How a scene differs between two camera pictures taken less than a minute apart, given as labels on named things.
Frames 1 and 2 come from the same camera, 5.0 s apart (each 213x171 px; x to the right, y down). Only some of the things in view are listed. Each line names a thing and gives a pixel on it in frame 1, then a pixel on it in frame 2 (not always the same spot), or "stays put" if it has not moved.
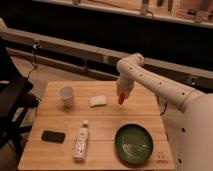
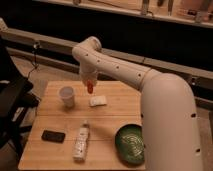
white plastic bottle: x=79 y=151 stays put
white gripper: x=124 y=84 → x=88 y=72
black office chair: x=15 y=103 stays put
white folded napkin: x=96 y=101 stays put
